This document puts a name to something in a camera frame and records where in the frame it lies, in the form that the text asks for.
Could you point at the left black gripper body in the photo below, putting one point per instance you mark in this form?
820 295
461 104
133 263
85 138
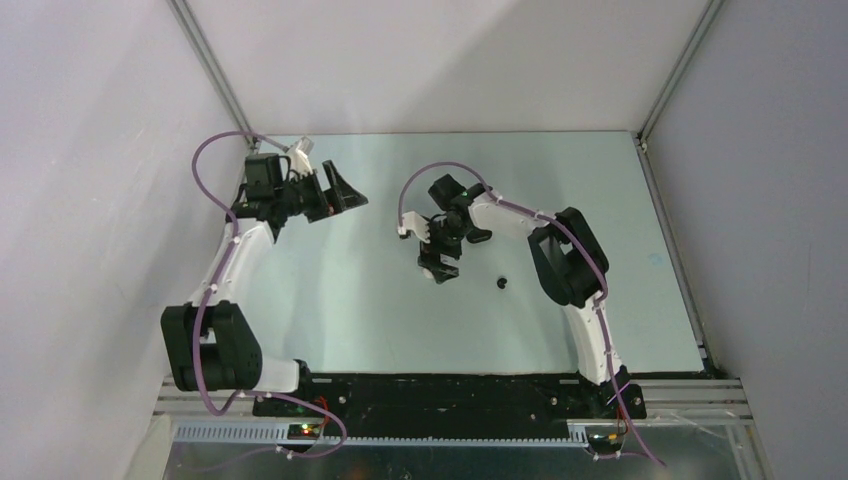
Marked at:
313 203

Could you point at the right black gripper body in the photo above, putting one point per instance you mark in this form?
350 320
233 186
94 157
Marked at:
446 239

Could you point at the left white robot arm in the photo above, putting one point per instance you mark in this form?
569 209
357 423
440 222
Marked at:
210 339

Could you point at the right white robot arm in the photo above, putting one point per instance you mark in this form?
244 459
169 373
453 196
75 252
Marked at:
569 262

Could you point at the black earbud charging case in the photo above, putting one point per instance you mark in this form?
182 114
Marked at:
477 235

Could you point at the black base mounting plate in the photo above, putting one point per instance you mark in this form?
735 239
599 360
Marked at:
459 406

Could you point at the left controller board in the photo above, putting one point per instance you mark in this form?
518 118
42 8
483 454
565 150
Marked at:
304 432

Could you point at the controller board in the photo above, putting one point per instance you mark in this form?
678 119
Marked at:
606 441
304 432

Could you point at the right controller board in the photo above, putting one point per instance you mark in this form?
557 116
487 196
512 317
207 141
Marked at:
606 441

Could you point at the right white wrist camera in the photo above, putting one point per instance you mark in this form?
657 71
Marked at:
413 224

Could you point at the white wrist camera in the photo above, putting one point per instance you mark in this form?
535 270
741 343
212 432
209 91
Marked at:
298 157
413 224

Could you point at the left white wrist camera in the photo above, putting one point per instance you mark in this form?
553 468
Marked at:
298 157

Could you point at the aluminium frame rail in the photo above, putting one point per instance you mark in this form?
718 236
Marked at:
669 400

